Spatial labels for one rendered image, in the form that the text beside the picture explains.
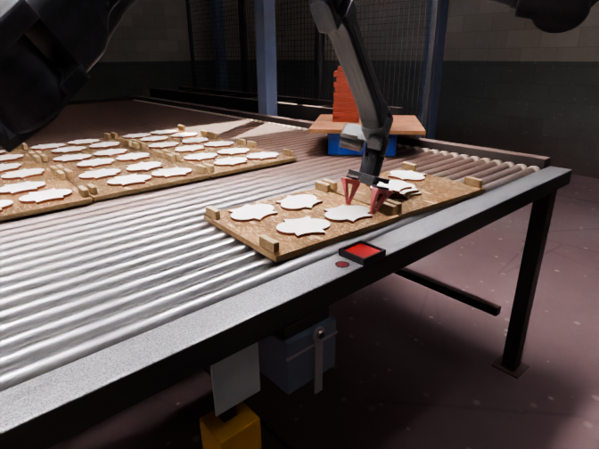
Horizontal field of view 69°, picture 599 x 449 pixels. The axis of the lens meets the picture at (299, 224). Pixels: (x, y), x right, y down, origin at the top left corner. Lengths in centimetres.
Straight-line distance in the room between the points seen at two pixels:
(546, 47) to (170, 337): 575
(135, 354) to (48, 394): 12
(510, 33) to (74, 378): 604
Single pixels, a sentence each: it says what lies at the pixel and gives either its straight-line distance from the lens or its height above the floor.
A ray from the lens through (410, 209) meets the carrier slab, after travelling 126.
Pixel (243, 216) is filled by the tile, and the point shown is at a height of 94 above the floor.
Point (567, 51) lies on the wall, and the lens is 607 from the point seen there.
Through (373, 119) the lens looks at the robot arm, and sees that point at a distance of 109.
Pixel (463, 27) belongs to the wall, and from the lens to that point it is 660.
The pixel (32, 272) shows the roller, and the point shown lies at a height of 92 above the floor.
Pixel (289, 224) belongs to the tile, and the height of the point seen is 94.
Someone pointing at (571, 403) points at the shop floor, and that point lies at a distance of 224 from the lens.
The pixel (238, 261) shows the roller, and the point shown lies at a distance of 99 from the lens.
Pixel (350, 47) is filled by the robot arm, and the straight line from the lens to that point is 96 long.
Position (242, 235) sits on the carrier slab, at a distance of 107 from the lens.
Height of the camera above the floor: 134
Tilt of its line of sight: 21 degrees down
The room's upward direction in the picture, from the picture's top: straight up
